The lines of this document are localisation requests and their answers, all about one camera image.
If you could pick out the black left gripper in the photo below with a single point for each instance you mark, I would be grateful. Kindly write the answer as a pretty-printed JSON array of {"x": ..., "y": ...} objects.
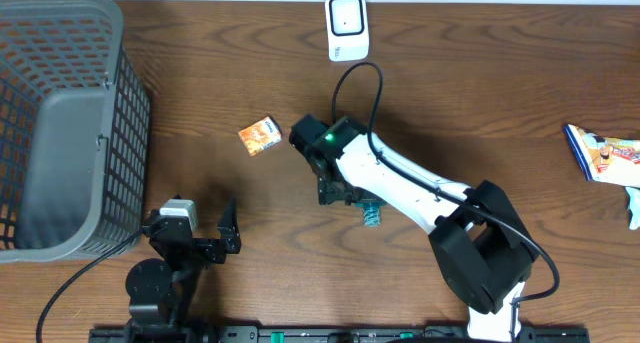
[{"x": 215, "y": 253}]

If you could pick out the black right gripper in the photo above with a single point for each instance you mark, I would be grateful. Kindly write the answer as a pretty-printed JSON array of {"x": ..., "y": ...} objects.
[{"x": 328, "y": 194}]

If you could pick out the teal mouthwash bottle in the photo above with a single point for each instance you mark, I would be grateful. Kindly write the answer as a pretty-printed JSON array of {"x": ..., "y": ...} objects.
[{"x": 371, "y": 210}]

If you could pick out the orange small box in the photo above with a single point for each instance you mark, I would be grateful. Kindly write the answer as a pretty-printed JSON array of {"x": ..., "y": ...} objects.
[{"x": 260, "y": 135}]

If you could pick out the yellow snack bag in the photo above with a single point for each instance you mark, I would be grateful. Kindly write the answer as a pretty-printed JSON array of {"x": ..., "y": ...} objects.
[{"x": 605, "y": 159}]

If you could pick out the light teal pouch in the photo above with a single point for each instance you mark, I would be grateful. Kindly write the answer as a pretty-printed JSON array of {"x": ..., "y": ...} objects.
[{"x": 634, "y": 207}]

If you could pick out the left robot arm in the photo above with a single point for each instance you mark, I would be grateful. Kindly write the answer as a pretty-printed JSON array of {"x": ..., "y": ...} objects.
[{"x": 162, "y": 289}]

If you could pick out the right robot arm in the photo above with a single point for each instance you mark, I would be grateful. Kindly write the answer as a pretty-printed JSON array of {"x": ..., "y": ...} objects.
[{"x": 477, "y": 237}]

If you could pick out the white barcode scanner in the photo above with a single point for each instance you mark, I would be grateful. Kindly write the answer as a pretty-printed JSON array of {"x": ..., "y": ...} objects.
[{"x": 347, "y": 30}]

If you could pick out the grey plastic shopping basket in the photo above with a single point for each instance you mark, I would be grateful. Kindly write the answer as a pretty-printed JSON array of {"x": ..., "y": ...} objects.
[{"x": 75, "y": 128}]

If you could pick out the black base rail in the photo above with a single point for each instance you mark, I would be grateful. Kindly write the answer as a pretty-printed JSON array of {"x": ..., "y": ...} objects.
[{"x": 253, "y": 334}]

